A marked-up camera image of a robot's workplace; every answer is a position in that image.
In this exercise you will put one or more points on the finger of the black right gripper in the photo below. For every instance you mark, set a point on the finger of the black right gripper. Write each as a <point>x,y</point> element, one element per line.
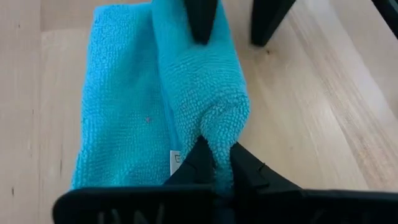
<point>267,21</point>
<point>200,21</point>

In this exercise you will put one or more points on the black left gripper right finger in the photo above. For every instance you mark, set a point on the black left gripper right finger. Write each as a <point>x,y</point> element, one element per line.
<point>252,174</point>

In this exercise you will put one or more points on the light blue tagged towel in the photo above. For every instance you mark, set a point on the light blue tagged towel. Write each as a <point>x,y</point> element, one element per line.
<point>130,109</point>

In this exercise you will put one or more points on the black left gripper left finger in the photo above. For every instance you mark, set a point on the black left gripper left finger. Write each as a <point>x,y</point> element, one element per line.
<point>196,168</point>

